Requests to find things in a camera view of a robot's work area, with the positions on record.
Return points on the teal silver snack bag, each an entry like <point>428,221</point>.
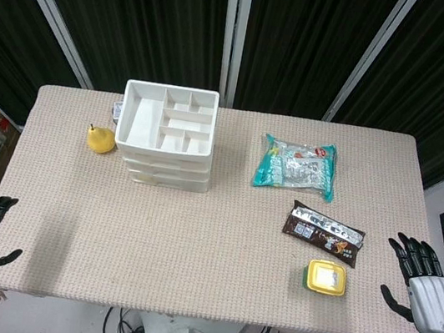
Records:
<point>295,167</point>

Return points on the green tub yellow lid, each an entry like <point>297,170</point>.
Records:
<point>326,278</point>

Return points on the beige waffle tablecloth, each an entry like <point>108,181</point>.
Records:
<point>192,246</point>

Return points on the small blue card box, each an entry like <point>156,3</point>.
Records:
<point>117,111</point>

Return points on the yellow pear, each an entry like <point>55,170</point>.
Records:
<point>101,141</point>

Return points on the white frame post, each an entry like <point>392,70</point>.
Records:
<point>370,59</point>
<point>50,8</point>
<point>234,33</point>

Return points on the clear plastic drawer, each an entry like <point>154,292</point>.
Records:
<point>168,183</point>
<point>163,165</point>
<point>166,174</point>

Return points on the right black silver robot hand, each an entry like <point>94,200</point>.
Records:
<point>434,303</point>

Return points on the brown snack bag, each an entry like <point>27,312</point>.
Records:
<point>321,233</point>

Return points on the white plastic drawer unit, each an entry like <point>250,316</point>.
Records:
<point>167,124</point>

